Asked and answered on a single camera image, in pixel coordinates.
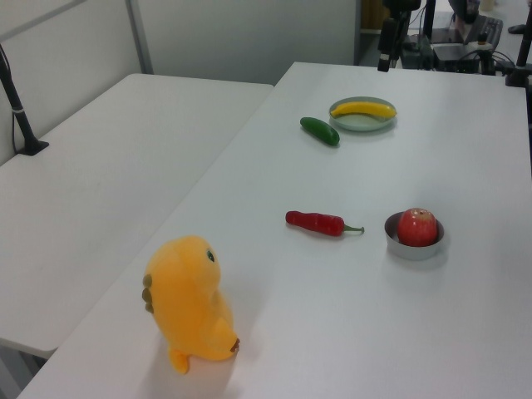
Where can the black computer keyboard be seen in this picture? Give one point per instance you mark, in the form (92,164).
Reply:
(488,29)

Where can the yellow banana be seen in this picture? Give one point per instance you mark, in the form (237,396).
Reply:
(361,107)

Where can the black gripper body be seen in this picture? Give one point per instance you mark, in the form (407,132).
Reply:
(401,4)

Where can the grey metal partition post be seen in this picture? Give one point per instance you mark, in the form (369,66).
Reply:
(139,37)

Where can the green cucumber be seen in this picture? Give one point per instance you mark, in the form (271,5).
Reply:
(320,131)

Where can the black clamped camera stand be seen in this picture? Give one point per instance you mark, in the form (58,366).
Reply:
(517,75)

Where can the black computer mouse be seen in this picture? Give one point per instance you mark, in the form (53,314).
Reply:
(517,29)

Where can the black electronics box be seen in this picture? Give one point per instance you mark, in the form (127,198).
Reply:
(453,56)

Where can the orange plush toy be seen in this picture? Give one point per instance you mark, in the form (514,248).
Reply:
(187,299)

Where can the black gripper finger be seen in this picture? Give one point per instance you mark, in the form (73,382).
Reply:
(402,33)
(386,41)

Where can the red chili pepper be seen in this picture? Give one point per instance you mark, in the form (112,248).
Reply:
(316,222)

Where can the white side table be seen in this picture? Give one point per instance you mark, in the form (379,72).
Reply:
(104,187)

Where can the small metal bowl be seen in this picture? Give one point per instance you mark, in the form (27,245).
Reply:
(411,251)

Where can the black camera stand with base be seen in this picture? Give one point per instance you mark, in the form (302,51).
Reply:
(21,118)

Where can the black vertical pole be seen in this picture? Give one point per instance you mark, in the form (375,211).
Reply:
(429,16)

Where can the pale green round plate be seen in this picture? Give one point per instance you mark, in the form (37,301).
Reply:
(361,124)

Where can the red apple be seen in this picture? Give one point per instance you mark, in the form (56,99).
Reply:
(415,226)

